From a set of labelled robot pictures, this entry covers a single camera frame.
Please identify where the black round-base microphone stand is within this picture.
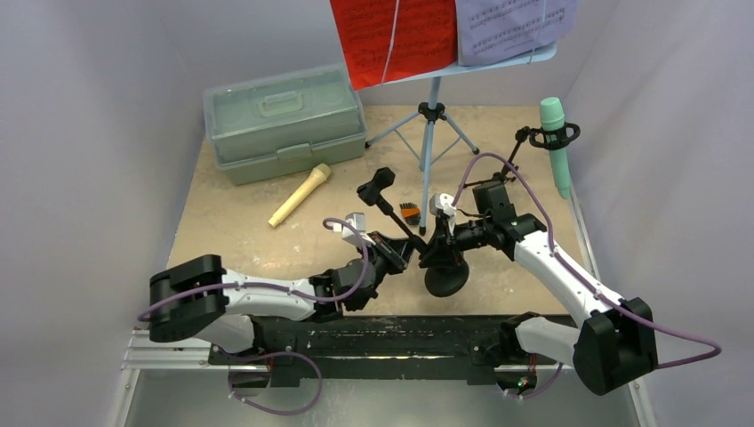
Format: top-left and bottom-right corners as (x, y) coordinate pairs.
(357, 167), (469, 297)

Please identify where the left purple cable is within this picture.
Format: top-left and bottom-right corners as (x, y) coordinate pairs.
(137, 218), (371, 417)

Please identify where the orange black hex key set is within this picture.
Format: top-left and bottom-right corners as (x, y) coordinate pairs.
(399, 202), (421, 226)

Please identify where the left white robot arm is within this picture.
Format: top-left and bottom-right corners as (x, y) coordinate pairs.
(141, 231), (415, 364)

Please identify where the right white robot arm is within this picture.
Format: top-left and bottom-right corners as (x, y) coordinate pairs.
(420, 182), (659, 396)

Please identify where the light blue music stand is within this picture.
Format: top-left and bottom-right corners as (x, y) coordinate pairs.
(365, 42), (557, 236)

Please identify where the red sheet music page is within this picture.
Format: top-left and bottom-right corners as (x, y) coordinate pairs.
(330, 0), (457, 90)

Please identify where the lavender sheet music page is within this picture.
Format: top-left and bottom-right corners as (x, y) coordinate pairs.
(455, 0), (580, 67)

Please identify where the grey-green plastic toolbox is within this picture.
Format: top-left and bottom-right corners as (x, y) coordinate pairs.
(203, 63), (367, 185)

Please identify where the cream yellow microphone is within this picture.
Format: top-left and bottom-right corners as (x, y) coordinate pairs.
(268, 164), (332, 228)

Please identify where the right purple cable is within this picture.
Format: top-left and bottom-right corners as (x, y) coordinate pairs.
(450, 151), (724, 369)

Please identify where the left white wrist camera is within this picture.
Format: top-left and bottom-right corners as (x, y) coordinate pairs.
(331, 212), (375, 247)

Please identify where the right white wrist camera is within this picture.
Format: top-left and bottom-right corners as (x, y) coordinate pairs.
(428, 193), (457, 219)

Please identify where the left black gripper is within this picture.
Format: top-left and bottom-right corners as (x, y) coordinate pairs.
(356, 231), (419, 288)

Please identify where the black tripod microphone stand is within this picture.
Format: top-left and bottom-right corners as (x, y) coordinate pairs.
(462, 122), (581, 189)

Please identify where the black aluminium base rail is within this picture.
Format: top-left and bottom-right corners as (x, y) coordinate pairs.
(120, 315), (655, 391)

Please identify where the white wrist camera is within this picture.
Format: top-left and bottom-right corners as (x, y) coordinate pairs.
(331, 212), (375, 247)
(428, 193), (457, 219)

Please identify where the purple cable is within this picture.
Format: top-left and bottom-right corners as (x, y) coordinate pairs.
(450, 151), (724, 369)
(137, 218), (371, 417)

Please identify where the mint green microphone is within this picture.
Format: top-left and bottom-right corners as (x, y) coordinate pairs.
(539, 97), (571, 199)

